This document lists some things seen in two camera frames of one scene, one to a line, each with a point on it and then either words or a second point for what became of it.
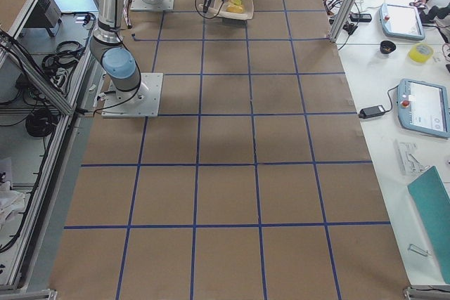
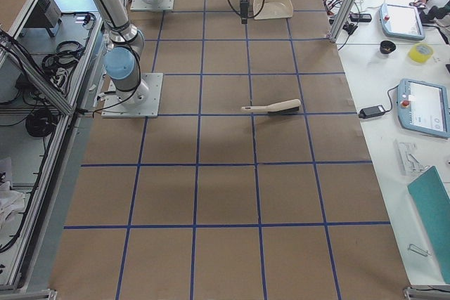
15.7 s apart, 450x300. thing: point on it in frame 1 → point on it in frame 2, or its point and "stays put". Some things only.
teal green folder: (433, 200) stays put
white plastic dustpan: (238, 6) → (277, 5)
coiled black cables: (41, 122) stays put
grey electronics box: (47, 14) stays put
